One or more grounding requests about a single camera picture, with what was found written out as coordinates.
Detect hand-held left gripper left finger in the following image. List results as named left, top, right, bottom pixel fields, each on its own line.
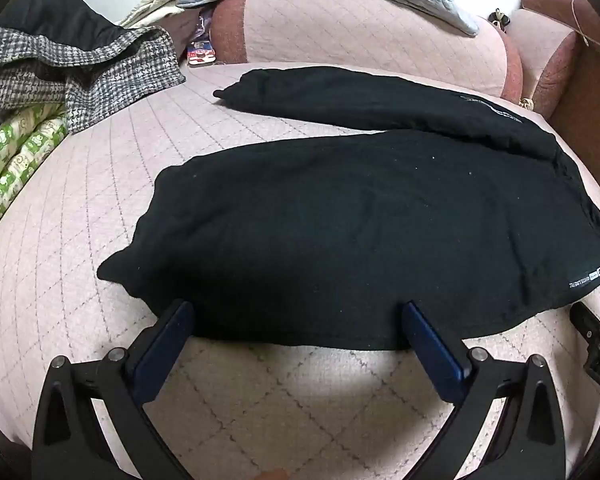
left=31, top=299, right=197, bottom=480

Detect black pants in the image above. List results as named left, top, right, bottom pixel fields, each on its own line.
left=96, top=66, right=600, bottom=352

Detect green printed blanket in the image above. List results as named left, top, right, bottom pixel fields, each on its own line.
left=0, top=102, right=71, bottom=251

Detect black cloth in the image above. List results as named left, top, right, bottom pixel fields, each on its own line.
left=0, top=0, right=131, bottom=53

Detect colourful printed packet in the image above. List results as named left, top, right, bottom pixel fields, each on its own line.
left=186, top=10, right=217, bottom=67

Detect cream cloth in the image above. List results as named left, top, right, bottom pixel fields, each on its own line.
left=120, top=0, right=186, bottom=28

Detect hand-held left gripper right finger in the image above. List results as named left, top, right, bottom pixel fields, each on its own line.
left=400, top=301, right=567, bottom=480

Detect beige cord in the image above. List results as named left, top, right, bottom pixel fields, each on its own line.
left=571, top=0, right=590, bottom=47

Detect houndstooth wool coat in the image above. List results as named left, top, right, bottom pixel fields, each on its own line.
left=0, top=25, right=187, bottom=133

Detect large pink bolster cushion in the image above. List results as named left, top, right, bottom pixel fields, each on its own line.
left=211, top=0, right=523, bottom=103

